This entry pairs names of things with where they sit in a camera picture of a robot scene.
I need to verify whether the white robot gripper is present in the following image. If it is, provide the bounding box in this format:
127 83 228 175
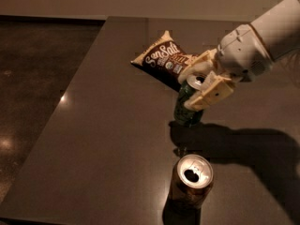
177 23 274 112

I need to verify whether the green soda can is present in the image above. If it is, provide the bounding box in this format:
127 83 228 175
173 75 204 128

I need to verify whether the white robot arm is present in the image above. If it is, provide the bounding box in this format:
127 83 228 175
178 0 300 111

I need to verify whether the orange soda can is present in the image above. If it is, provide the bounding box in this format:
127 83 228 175
168 154 214 211

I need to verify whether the brown sea salt chip bag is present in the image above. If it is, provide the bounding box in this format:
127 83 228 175
131 30 199 91

